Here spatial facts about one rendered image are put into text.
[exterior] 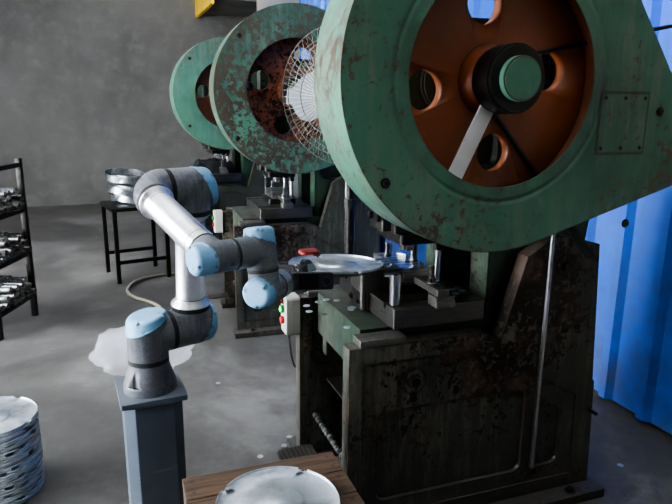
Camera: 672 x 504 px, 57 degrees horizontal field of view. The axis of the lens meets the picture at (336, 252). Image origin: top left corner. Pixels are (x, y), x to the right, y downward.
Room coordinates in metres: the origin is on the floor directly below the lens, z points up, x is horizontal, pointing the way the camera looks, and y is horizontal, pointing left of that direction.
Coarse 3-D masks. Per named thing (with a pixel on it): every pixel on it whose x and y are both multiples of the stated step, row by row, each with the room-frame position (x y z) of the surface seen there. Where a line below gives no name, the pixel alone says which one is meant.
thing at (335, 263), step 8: (304, 256) 1.92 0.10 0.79; (312, 256) 1.94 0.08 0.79; (320, 256) 1.94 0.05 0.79; (328, 256) 1.94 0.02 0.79; (336, 256) 1.95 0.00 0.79; (344, 256) 1.95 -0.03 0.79; (352, 256) 1.95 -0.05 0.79; (360, 256) 1.94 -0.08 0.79; (320, 264) 1.78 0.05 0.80; (328, 264) 1.78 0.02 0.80; (336, 264) 1.78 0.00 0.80; (344, 264) 1.78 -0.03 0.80; (352, 264) 1.79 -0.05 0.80; (360, 264) 1.82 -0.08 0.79; (368, 264) 1.82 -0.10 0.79; (376, 264) 1.82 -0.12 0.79; (336, 272) 1.67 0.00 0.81; (344, 272) 1.67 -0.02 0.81; (352, 272) 1.68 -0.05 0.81; (360, 272) 1.70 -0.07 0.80
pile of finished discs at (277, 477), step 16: (240, 480) 1.35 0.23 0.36; (256, 480) 1.35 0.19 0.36; (272, 480) 1.35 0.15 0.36; (288, 480) 1.35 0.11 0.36; (304, 480) 1.35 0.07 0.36; (320, 480) 1.35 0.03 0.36; (224, 496) 1.29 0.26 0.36; (240, 496) 1.29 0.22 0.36; (256, 496) 1.28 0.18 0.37; (272, 496) 1.28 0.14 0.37; (288, 496) 1.28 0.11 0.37; (304, 496) 1.29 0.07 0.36; (320, 496) 1.29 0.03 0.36; (336, 496) 1.29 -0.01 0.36
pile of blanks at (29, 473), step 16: (16, 432) 1.76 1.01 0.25; (32, 432) 1.83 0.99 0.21; (0, 448) 1.71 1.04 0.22; (16, 448) 1.75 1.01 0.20; (32, 448) 1.81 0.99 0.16; (0, 464) 1.72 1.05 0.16; (16, 464) 1.74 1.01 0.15; (32, 464) 1.80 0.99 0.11; (0, 480) 1.71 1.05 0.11; (16, 480) 1.74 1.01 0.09; (32, 480) 1.78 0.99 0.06; (0, 496) 1.70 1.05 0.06; (16, 496) 1.73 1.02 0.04; (32, 496) 1.78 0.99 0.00
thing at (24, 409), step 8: (0, 400) 1.95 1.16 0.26; (8, 400) 1.95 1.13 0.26; (24, 400) 1.95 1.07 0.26; (32, 400) 1.94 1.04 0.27; (0, 408) 1.88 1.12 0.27; (8, 408) 1.89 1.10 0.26; (16, 408) 1.89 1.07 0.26; (24, 408) 1.89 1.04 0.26; (32, 408) 1.89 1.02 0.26; (0, 416) 1.82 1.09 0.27; (8, 416) 1.83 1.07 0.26; (16, 416) 1.84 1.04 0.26; (24, 416) 1.84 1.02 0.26; (32, 416) 1.84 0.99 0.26; (0, 424) 1.78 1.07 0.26; (8, 424) 1.78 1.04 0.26; (16, 424) 1.78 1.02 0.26; (24, 424) 1.78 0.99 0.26; (0, 432) 1.73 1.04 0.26; (8, 432) 1.73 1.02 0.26
